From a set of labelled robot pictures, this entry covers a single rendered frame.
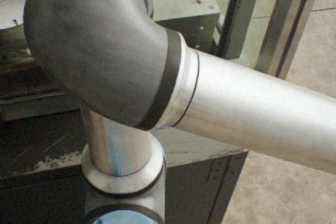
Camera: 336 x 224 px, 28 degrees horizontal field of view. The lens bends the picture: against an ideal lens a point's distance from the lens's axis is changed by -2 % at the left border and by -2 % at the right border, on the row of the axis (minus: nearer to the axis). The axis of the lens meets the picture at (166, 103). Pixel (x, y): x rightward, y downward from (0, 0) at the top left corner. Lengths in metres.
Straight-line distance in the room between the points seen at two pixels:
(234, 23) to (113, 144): 0.45
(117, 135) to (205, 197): 0.71
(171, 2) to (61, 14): 0.74
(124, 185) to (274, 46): 0.38
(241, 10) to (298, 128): 0.59
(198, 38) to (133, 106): 0.77
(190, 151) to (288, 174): 1.03
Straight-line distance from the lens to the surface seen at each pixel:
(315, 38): 2.67
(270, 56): 1.17
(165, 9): 1.29
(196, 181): 1.45
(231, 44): 1.27
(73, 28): 0.57
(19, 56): 1.26
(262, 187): 2.17
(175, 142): 1.18
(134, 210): 0.93
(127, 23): 0.58
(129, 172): 0.91
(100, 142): 0.86
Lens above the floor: 1.77
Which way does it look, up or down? 50 degrees down
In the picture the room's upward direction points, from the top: 11 degrees clockwise
